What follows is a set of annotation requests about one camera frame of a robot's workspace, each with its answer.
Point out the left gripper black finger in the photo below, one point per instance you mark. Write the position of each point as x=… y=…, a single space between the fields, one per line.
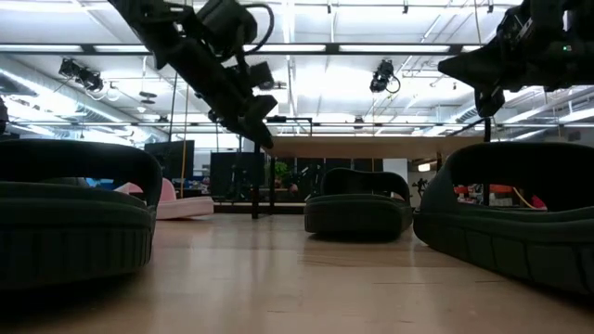
x=253 y=132
x=261 y=107

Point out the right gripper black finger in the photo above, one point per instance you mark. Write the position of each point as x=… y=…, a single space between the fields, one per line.
x=478 y=67

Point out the black rubber slide sandal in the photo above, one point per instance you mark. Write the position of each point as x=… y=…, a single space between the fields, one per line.
x=510 y=241
x=69 y=232
x=357 y=218

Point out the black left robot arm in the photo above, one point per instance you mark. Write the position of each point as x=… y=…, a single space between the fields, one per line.
x=139 y=18

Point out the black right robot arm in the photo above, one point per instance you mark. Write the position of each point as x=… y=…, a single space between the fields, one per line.
x=547 y=9

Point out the dark partition panel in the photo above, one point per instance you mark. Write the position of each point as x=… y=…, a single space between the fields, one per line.
x=232 y=171

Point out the green background potted plant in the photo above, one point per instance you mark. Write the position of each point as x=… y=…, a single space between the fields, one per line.
x=280 y=169

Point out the black computer monitor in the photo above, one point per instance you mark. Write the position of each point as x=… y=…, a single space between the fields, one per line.
x=169 y=160

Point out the black overhead light bar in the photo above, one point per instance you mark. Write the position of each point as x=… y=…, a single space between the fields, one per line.
x=331 y=48

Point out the orange storage bin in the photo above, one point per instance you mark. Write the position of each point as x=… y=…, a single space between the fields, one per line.
x=501 y=188

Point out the small black stand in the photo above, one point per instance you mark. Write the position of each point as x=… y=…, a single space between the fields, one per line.
x=421 y=185

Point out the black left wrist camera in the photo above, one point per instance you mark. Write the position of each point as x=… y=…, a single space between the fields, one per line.
x=257 y=69

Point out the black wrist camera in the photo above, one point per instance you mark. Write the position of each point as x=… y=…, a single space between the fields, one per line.
x=489 y=104
x=257 y=69

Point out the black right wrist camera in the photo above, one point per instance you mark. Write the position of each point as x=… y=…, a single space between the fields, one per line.
x=489 y=104

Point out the black ceiling-mounted camera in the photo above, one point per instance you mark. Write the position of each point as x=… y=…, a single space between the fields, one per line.
x=383 y=76
x=81 y=74

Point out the wooden shelf with black frame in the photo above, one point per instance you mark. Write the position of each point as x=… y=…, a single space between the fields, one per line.
x=362 y=147

